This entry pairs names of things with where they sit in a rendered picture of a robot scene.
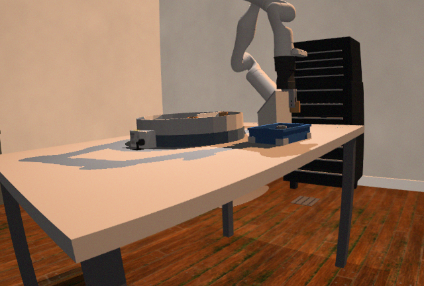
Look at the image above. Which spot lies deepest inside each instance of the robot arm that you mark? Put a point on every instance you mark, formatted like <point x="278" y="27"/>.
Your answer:
<point x="246" y="28"/>

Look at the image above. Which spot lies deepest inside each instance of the blue crate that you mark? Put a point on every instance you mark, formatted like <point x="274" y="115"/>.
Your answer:
<point x="268" y="134"/>

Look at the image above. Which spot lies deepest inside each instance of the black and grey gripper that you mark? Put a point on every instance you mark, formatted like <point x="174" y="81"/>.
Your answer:
<point x="284" y="59"/>

